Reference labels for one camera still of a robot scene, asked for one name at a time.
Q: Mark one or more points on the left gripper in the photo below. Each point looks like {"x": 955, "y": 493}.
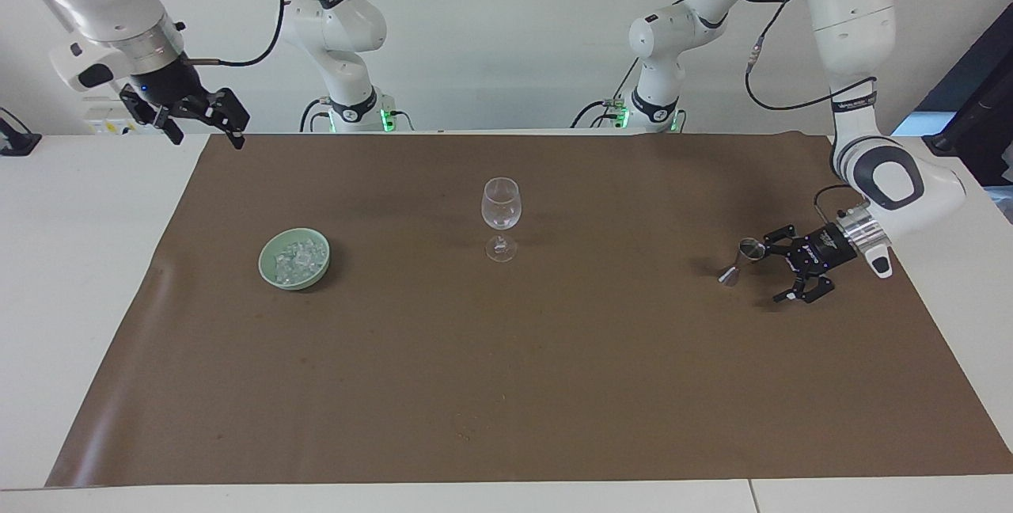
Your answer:
{"x": 825, "y": 247}

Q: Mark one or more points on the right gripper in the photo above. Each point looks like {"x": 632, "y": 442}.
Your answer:
{"x": 165, "y": 79}

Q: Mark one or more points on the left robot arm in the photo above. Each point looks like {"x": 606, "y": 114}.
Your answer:
{"x": 851, "y": 14}

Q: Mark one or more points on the ice cubes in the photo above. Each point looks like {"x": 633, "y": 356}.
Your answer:
{"x": 301, "y": 260}

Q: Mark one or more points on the clear wine glass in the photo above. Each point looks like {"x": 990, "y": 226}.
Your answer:
{"x": 501, "y": 208}

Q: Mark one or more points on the metal jigger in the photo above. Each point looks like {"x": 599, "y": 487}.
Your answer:
{"x": 744, "y": 256}

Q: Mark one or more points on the black stand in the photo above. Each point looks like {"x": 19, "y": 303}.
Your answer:
{"x": 981, "y": 101}
{"x": 16, "y": 141}

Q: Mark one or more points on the green bowl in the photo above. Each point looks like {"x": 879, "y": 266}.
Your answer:
{"x": 273, "y": 269}

